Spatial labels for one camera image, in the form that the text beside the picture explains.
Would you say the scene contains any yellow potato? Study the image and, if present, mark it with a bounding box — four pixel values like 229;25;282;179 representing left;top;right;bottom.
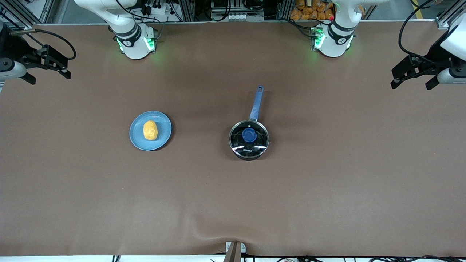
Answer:
143;120;159;141

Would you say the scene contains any glass lid blue knob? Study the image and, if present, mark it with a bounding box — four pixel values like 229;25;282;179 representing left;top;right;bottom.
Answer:
229;120;270;159

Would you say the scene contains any pile of orange buns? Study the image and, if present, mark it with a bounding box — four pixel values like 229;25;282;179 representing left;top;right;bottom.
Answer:
290;0;336;21

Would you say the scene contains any power strip with black plugs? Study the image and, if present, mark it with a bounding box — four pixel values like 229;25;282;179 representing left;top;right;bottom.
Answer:
140;0;172;16

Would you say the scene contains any blue round plate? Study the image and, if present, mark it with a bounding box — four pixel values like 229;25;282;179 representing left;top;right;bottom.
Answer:
129;111;172;151

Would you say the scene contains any brown table cloth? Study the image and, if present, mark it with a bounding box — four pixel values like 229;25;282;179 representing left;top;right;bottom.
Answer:
0;20;466;257

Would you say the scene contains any aluminium frame profile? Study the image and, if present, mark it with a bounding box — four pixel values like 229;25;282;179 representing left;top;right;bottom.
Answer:
0;0;56;30
178;0;196;22
435;0;466;30

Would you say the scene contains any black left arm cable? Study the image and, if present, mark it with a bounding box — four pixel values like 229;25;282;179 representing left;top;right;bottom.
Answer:
398;0;439;67

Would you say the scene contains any black pot blue handle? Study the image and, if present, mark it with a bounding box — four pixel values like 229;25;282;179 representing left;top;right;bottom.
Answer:
229;86;270;161

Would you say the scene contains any metal bracket with post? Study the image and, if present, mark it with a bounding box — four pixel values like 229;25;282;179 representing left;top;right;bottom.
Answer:
224;241;246;262

